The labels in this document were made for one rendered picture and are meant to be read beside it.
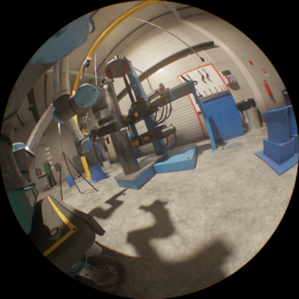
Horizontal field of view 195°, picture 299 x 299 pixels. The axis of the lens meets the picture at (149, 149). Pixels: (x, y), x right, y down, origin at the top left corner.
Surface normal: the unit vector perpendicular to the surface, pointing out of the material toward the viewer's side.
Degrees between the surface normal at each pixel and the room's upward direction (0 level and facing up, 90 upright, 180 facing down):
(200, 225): 0
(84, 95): 114
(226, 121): 90
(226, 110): 90
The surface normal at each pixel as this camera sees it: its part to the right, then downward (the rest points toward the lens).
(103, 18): 0.26, 0.96
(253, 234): -0.33, -0.94
